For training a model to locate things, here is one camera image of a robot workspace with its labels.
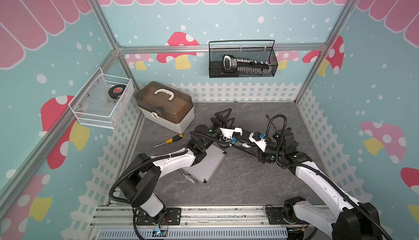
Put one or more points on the black poker set case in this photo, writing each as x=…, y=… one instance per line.
x=243, y=142

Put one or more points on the white wire wall basket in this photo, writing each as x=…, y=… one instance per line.
x=92, y=105

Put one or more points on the yellow handled screwdriver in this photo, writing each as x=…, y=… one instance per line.
x=171, y=140

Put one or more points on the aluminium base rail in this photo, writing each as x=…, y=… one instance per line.
x=224, y=222

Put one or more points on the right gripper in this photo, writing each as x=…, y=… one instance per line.
x=262, y=158

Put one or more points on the silver poker set case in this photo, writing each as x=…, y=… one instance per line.
x=203, y=172

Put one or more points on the black tape roll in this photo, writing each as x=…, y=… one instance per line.
x=116, y=91

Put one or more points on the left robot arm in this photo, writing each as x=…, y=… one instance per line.
x=200, y=158

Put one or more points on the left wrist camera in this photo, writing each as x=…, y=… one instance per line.
x=231, y=134

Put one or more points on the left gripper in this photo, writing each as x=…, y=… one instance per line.
x=221, y=123

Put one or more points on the black wire wall basket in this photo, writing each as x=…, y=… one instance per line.
x=242, y=58

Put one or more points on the brown lid white toolbox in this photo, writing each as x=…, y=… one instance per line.
x=166, y=106

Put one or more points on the socket bit set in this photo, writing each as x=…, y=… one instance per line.
x=231, y=64

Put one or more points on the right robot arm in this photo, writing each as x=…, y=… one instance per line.
x=347, y=217

